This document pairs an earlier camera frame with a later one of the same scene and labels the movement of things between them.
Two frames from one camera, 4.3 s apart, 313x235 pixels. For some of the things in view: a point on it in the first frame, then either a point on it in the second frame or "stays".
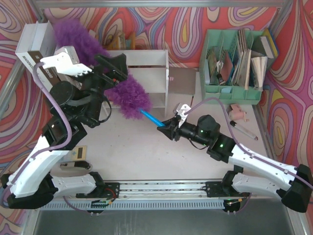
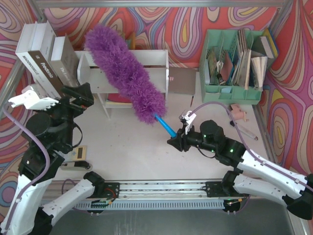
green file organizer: (231, 72) stays
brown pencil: (192, 100) stays
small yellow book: (79, 153) stays
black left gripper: (105, 76) → (74, 101)
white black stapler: (75, 166) stays
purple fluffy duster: (126, 93) → (127, 75)
